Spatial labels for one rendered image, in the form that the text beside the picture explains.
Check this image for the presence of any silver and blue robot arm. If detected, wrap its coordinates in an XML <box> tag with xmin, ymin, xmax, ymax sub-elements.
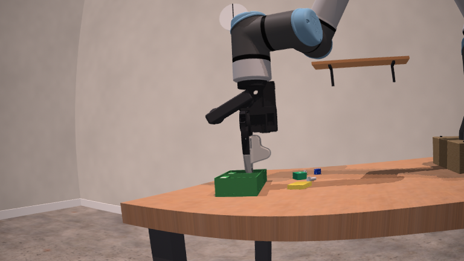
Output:
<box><xmin>205</xmin><ymin>0</ymin><xmax>349</xmax><ymax>124</ymax></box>

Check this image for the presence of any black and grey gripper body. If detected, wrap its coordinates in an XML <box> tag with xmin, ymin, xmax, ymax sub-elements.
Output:
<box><xmin>237</xmin><ymin>80</ymin><xmax>278</xmax><ymax>133</ymax></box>

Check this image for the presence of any green three-compartment bin rack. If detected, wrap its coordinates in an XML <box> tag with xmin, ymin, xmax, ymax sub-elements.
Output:
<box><xmin>214</xmin><ymin>169</ymin><xmax>267</xmax><ymax>197</ymax></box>

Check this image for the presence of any green nine-volt battery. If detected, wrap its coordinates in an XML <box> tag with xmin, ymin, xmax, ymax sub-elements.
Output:
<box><xmin>292</xmin><ymin>172</ymin><xmax>307</xmax><ymax>180</ymax></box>

